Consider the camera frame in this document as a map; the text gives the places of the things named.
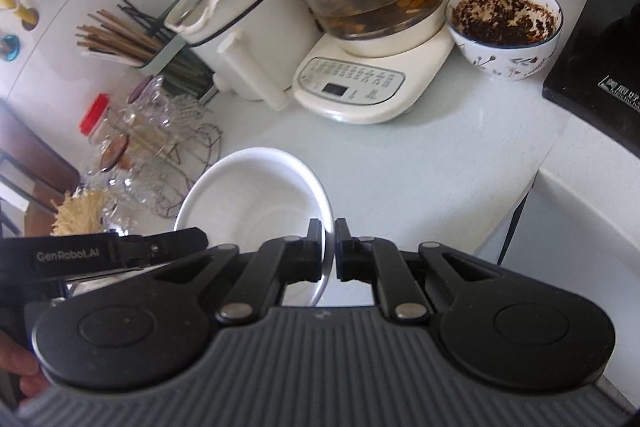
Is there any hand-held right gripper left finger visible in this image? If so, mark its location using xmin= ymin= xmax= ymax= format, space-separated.
xmin=152 ymin=218 xmax=325 ymax=325

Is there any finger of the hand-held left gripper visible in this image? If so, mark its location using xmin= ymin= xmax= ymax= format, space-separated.
xmin=117 ymin=227 xmax=210 ymax=269

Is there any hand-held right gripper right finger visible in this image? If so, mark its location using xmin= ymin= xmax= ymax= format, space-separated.
xmin=334 ymin=218 xmax=501 ymax=323

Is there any white bowl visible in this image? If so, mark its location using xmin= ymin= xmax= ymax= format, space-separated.
xmin=173 ymin=147 xmax=334 ymax=308

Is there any person's left hand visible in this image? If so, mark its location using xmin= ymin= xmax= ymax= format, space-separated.
xmin=0 ymin=331 xmax=51 ymax=410

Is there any cluster of crystal glass cups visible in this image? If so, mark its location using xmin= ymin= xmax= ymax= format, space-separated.
xmin=82 ymin=76 xmax=211 ymax=214

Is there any brown-lid glass jar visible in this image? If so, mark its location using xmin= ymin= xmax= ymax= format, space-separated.
xmin=99 ymin=134 xmax=132 ymax=174

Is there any red-lid glass jar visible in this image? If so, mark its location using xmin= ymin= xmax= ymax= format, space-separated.
xmin=80 ymin=93 xmax=112 ymax=144

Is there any cream kettle base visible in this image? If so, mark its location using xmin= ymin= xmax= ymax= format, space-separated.
xmin=292 ymin=24 xmax=457 ymax=126

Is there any green chopstick holder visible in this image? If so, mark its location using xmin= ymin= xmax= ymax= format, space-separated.
xmin=142 ymin=42 xmax=221 ymax=100

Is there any bundle of chopsticks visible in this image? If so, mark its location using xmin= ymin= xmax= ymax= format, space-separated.
xmin=76 ymin=0 xmax=167 ymax=68

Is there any white electric pot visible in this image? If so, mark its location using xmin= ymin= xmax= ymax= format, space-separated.
xmin=164 ymin=0 xmax=297 ymax=108

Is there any floral bowl with chili flakes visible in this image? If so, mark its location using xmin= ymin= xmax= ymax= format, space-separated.
xmin=446 ymin=0 xmax=564 ymax=82

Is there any black induction cooktop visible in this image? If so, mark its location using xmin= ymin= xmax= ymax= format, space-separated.
xmin=542 ymin=0 xmax=640 ymax=131

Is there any wire cup rack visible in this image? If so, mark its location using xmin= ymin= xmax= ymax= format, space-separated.
xmin=107 ymin=104 xmax=223 ymax=218

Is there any yellow-handled hanging utensil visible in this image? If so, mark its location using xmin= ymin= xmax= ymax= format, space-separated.
xmin=0 ymin=0 xmax=39 ymax=28

